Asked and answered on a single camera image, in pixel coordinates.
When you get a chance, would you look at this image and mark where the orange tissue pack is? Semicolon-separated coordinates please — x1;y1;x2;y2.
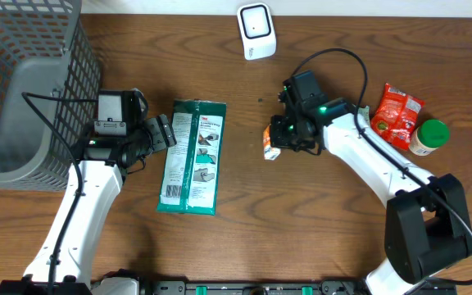
262;125;281;161

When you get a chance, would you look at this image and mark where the green glove package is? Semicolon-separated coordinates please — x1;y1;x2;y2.
157;100;227;216

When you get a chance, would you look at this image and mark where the teal tissue pack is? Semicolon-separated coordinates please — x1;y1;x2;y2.
358;106;370;124

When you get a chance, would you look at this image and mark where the orange snack bag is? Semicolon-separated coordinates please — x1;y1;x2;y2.
370;83;425;150

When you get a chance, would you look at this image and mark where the green lid spice jar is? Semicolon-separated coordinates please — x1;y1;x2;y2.
409;119;450;156

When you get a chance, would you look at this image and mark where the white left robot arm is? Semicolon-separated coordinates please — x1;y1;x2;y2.
0;115;176;294

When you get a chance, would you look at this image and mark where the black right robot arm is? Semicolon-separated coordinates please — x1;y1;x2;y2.
269;99;472;294

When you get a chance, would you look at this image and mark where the white barcode scanner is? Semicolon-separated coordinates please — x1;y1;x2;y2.
236;2;277;61

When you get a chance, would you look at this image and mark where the grey plastic mesh basket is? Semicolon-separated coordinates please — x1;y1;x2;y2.
0;0;102;191

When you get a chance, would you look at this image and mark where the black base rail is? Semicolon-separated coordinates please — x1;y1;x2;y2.
92;279;458;295

